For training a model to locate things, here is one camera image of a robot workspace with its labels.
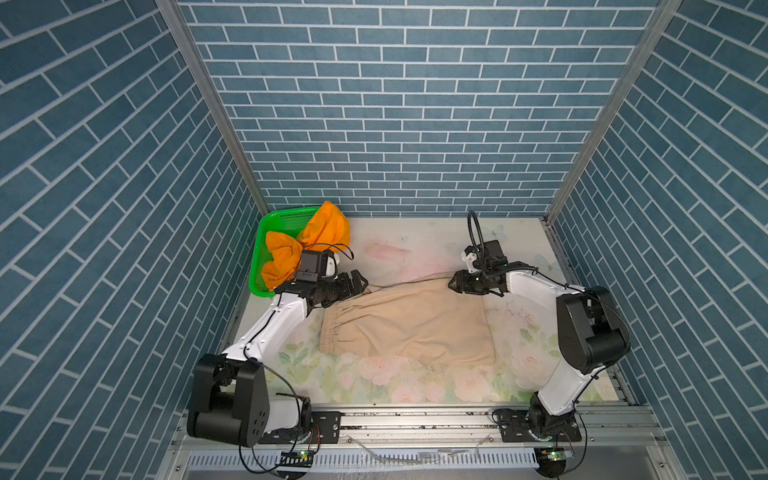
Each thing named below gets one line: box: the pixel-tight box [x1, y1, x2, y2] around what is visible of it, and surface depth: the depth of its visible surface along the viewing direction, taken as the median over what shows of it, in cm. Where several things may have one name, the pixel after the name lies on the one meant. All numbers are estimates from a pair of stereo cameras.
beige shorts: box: [320, 277, 495, 365], surface depth 90 cm
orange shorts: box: [261, 201, 351, 291], surface depth 101 cm
